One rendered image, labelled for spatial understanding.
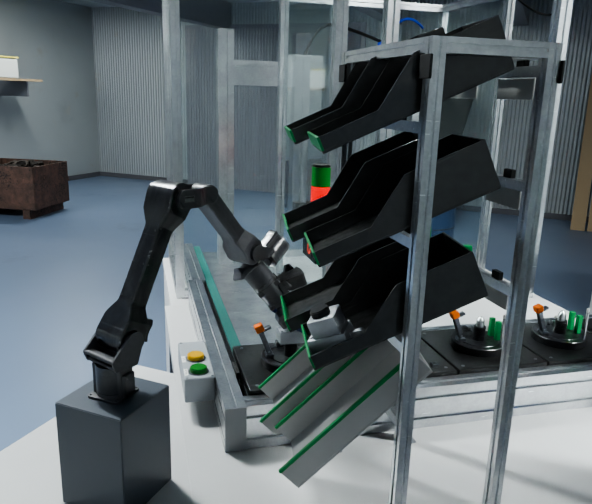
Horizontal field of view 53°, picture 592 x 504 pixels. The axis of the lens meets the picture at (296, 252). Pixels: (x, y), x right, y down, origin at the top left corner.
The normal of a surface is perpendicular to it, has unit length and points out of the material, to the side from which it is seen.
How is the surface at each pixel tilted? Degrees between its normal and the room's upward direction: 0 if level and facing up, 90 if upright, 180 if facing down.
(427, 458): 0
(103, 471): 90
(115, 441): 90
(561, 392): 90
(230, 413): 90
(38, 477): 0
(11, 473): 0
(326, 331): 99
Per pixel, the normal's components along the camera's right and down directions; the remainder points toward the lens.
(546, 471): 0.03, -0.97
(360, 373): 0.08, 0.26
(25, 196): -0.14, 0.25
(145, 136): -0.39, 0.22
